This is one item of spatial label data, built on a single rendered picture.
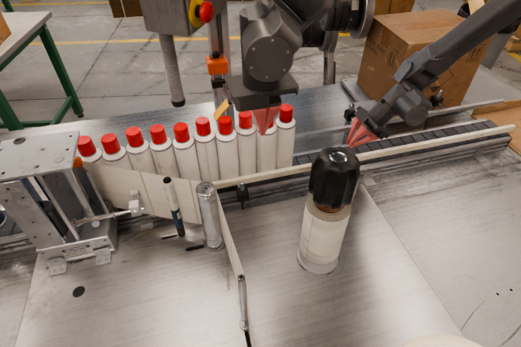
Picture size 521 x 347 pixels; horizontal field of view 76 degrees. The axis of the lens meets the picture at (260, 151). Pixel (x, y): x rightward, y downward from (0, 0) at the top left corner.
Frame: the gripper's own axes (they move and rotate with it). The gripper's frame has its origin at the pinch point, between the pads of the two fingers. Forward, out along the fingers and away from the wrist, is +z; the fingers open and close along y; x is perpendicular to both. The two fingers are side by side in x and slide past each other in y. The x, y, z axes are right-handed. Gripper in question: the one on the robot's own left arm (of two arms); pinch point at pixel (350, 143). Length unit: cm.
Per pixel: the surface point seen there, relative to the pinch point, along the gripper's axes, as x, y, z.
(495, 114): 57, -12, -34
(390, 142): 15.7, -3.2, -5.9
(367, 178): 10.3, 5.2, 4.8
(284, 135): -20.9, 1.8, 6.5
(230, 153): -30.7, 3.0, 16.8
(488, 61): 192, -133, -75
